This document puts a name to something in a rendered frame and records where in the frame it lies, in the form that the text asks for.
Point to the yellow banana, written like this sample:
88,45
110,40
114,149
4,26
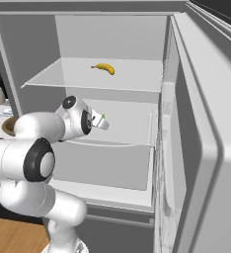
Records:
105,67

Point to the glass fridge shelf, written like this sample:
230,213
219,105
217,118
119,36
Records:
97,74

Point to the white plate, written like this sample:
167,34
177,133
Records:
7,112

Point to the grey fridge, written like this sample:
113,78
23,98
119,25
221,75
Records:
88,99

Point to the brown wooden bowl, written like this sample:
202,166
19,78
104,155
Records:
8,126

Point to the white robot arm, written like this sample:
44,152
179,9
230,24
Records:
28,158

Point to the clear fridge drawer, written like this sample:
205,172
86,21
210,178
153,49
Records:
111,158

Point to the grey fridge door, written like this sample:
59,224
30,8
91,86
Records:
199,138

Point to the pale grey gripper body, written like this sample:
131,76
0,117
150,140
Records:
101,121

